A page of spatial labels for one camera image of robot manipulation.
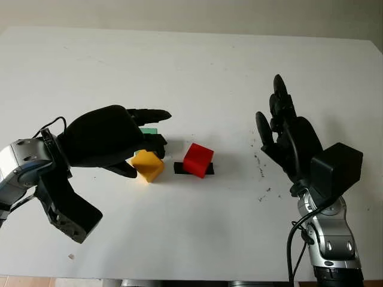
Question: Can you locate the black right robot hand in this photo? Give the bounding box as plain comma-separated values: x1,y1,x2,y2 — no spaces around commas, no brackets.
256,74,324,197

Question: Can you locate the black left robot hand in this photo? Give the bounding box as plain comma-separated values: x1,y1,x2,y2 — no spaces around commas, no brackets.
56,104,173,179

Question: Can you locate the green wooden block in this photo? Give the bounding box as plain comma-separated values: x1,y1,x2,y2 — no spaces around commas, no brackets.
134,127,159,157

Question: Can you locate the yellow wooden block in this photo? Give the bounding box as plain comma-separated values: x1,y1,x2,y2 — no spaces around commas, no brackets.
130,149,166,184

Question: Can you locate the red wooden block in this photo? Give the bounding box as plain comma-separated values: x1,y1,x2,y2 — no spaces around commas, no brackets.
183,142,215,179

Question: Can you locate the black tape mark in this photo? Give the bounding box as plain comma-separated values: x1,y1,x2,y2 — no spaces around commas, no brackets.
173,161,215,176

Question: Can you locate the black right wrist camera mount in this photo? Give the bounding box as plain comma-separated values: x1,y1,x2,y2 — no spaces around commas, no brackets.
310,142,364,207

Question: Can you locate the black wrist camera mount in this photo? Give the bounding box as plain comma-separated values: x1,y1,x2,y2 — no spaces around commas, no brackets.
310,142,364,207
35,128,104,245

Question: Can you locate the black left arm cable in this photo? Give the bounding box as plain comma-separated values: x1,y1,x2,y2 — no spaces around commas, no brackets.
32,115,68,139

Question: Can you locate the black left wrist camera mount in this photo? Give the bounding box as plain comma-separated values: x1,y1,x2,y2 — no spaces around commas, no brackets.
35,128,104,245

